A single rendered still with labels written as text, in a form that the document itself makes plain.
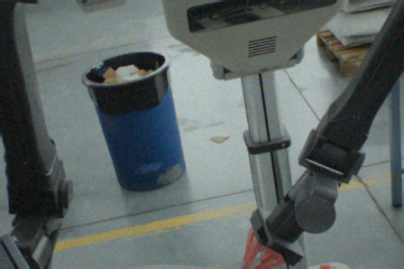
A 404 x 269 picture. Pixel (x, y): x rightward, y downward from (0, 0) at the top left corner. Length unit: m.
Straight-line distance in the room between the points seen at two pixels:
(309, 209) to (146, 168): 2.43
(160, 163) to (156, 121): 0.25
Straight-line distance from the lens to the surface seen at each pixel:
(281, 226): 0.94
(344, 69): 4.34
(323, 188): 0.85
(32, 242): 0.86
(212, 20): 1.20
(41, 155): 0.83
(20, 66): 0.72
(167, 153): 3.25
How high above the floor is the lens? 1.63
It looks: 28 degrees down
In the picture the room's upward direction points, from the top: 11 degrees counter-clockwise
